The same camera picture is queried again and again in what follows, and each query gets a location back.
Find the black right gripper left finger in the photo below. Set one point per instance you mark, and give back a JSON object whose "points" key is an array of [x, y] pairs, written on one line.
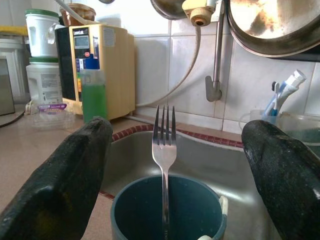
{"points": [[57, 187]]}

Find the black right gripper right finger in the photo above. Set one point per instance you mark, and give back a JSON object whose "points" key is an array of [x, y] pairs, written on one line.
{"points": [[287, 187]]}

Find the blue mug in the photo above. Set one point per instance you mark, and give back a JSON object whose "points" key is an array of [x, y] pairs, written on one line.
{"points": [[140, 207]]}

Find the steel fork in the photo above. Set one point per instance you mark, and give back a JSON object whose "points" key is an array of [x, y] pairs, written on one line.
{"points": [[163, 155]]}

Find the clear measuring jug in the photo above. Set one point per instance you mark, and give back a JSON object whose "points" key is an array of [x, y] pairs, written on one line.
{"points": [[305, 122]]}

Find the clear tub purple label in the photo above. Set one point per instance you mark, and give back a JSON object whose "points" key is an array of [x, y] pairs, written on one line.
{"points": [[50, 117]]}

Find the clear plastic cup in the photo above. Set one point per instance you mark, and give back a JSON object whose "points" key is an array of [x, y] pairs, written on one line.
{"points": [[255, 120]]}

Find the blue white toothbrush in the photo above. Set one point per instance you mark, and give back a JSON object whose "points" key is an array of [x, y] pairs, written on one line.
{"points": [[275, 100]]}

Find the stainless steel sink basin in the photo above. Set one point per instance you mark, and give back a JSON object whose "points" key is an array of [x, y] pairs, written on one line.
{"points": [[200, 160]]}

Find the green dish soap bottle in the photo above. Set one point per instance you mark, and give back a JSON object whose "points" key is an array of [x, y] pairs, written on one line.
{"points": [[93, 100]]}

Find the white labelled jar green lid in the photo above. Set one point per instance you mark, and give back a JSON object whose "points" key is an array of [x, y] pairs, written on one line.
{"points": [[42, 82]]}

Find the white toothpaste tube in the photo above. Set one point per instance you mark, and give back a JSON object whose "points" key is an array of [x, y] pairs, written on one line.
{"points": [[292, 81]]}

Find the steel box appliance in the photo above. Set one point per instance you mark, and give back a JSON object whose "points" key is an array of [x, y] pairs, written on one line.
{"points": [[6, 87]]}

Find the cream water ionizer machine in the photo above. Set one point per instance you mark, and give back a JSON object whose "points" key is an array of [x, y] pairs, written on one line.
{"points": [[117, 75]]}

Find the hanging steel pan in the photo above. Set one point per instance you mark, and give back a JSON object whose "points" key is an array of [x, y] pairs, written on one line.
{"points": [[275, 20]]}

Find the clear tub brown contents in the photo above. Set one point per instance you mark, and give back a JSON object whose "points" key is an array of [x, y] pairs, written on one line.
{"points": [[80, 15]]}

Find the hanging steel pot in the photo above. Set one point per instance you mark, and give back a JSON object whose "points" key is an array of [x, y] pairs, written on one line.
{"points": [[167, 8]]}

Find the cream wall tap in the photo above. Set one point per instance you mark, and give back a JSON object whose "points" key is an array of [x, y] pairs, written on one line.
{"points": [[198, 13]]}

